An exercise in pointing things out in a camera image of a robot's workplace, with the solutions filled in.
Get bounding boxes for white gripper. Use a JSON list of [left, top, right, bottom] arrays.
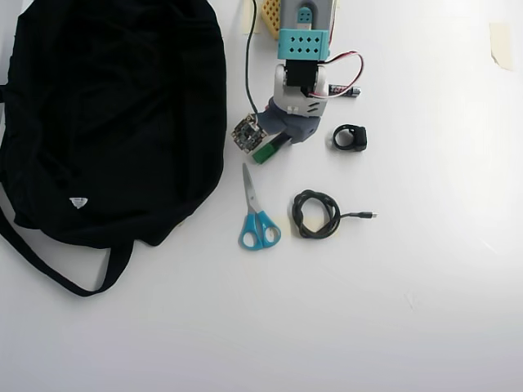
[[260, 94, 329, 145]]

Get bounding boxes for green and black marker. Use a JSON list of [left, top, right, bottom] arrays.
[[252, 136, 292, 165]]

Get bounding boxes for yellow perforated robot base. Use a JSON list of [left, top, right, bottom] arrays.
[[261, 0, 283, 41]]

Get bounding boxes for black fabric bag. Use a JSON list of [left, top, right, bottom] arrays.
[[0, 0, 229, 298]]

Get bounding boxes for black AA battery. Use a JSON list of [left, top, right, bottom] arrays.
[[328, 83, 363, 98]]

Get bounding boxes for pale yellow tape patch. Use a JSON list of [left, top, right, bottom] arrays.
[[281, 212, 342, 240]]

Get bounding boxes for beige masking tape piece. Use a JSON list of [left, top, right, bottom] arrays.
[[489, 22, 514, 73], [243, 0, 262, 34]]

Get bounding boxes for bare camera circuit board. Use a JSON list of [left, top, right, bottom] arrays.
[[230, 114, 267, 155]]

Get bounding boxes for black strap ring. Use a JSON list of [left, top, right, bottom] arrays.
[[331, 124, 368, 153]]

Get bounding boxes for blue handled scissors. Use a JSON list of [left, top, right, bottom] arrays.
[[238, 162, 282, 250]]

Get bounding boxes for thin black camera cable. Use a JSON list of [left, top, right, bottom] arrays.
[[244, 0, 259, 115]]

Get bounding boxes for coiled black USB cable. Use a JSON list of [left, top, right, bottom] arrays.
[[292, 189, 379, 240]]

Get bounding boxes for red and white servo wire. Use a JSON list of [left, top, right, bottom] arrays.
[[308, 49, 366, 99]]

